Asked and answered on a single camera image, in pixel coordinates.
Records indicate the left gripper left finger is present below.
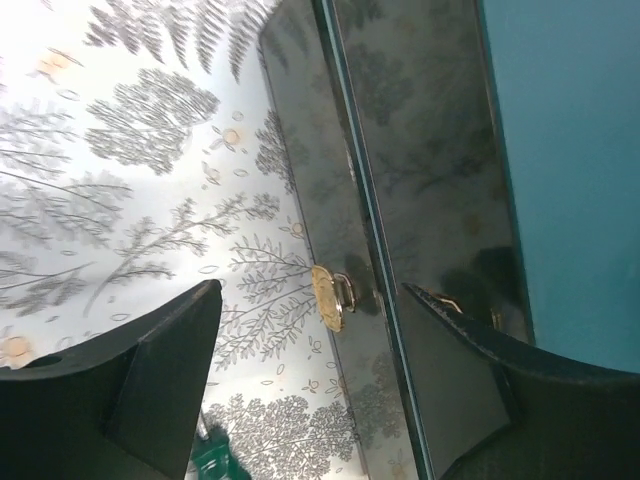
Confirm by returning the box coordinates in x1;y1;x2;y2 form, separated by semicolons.
1;279;222;479

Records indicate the small green screwdriver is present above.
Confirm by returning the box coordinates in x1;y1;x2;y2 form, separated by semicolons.
185;409;252;480

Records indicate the clear acrylic drawer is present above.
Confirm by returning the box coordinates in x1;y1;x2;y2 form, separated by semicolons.
260;1;426;479

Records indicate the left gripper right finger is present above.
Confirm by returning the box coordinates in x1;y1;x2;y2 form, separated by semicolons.
406;284;639;479

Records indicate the floral table mat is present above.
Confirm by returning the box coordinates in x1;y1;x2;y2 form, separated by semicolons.
0;0;416;480

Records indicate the teal drawer box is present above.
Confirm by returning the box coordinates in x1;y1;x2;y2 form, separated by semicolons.
322;0;640;480

